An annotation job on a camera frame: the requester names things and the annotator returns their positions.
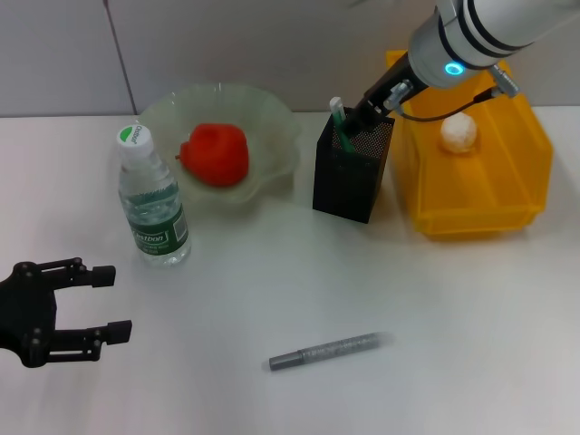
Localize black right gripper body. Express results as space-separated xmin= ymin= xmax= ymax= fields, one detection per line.
xmin=362 ymin=53 xmax=427 ymax=117

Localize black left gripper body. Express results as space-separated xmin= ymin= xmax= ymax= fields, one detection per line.
xmin=0 ymin=261 xmax=60 ymax=369

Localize green toothbrush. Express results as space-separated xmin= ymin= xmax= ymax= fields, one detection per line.
xmin=329 ymin=96 xmax=357 ymax=155

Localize white paper ball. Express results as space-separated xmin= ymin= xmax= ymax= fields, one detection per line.
xmin=438 ymin=111 xmax=480 ymax=154

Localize clear green-label water bottle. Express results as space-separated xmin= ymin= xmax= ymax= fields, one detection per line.
xmin=115 ymin=124 xmax=192 ymax=268

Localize orange fruit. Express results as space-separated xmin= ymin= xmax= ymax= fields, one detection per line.
xmin=175 ymin=122 xmax=250 ymax=188

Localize grey marker pen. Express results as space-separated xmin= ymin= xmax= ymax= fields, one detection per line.
xmin=268 ymin=332 xmax=386 ymax=372

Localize black mesh pen holder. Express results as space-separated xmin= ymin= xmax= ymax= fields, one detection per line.
xmin=311 ymin=104 xmax=396 ymax=225

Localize green wavy glass fruit plate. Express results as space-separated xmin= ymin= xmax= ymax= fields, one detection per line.
xmin=138 ymin=82 xmax=304 ymax=215

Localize small silver connector stub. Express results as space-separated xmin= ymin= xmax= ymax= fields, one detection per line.
xmin=383 ymin=79 xmax=412 ymax=111

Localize yellow plastic bin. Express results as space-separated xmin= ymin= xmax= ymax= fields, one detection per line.
xmin=384 ymin=48 xmax=555 ymax=241

